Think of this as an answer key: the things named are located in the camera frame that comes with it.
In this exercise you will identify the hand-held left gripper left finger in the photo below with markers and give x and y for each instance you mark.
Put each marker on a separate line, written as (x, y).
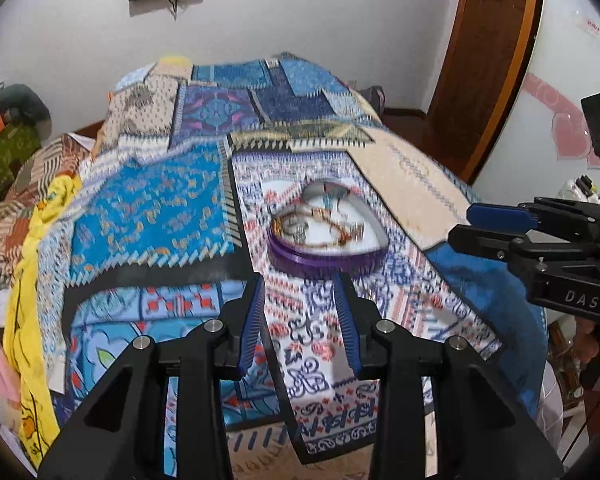
(252, 320)

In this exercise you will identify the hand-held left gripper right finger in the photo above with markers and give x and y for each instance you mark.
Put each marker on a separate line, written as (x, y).
(347, 325)

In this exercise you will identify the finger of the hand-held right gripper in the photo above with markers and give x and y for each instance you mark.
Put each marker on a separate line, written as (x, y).
(500, 216)
(485, 242)

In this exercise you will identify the purple heart-shaped tin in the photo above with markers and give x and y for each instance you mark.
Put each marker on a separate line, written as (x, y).
(325, 260)

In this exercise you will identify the person's right hand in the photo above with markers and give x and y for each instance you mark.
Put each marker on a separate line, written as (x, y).
(585, 337)

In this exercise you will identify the brown wooden door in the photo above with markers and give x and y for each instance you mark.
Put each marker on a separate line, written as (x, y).
(485, 60)

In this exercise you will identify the patchwork blanket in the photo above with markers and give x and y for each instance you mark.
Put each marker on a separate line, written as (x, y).
(290, 160)

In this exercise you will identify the grey backpack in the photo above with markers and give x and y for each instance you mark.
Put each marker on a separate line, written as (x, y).
(375, 97)

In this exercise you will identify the pink door sticker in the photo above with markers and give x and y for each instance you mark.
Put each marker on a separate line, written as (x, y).
(589, 26)

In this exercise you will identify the yellow cloth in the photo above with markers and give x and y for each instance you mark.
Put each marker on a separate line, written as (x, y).
(35, 285)

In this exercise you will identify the striped orange quilt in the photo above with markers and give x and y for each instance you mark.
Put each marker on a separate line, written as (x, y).
(25, 195)

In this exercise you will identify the yellow pillow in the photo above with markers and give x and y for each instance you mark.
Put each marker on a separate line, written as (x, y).
(175, 62)

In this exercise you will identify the green patterned bag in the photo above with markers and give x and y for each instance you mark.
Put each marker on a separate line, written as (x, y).
(5, 160)

